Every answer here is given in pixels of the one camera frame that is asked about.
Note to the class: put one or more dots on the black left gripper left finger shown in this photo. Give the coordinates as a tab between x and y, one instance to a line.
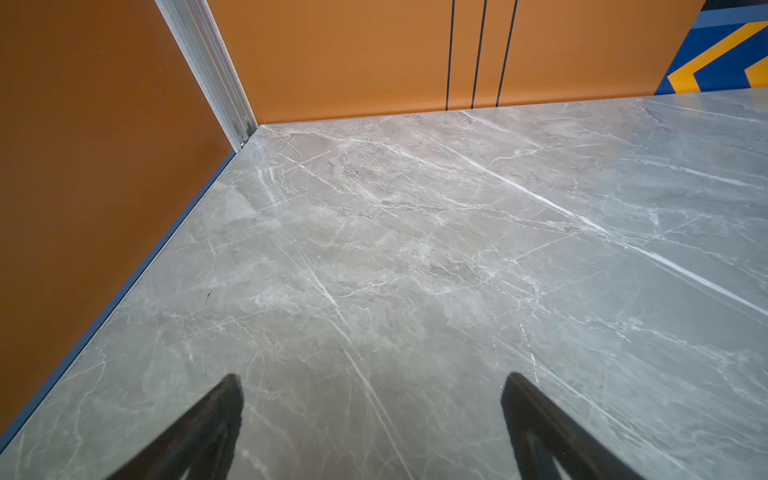
198	445

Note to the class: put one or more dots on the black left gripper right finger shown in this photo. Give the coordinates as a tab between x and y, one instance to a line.
548	443

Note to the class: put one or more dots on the aluminium corner post left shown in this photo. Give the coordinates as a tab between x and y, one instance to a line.
192	24

